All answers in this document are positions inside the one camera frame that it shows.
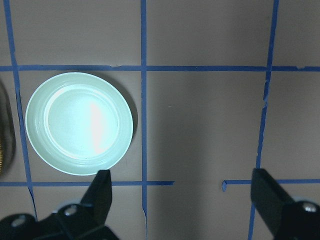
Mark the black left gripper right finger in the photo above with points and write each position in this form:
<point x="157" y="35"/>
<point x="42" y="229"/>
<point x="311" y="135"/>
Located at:
<point x="287" y="218"/>

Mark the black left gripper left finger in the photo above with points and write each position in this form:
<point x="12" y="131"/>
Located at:
<point x="84" y="220"/>

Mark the pale green plate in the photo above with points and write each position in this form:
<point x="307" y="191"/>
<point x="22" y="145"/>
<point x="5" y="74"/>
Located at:
<point x="79" y="123"/>

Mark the brown wicker basket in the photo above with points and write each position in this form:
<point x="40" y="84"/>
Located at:
<point x="7" y="132"/>

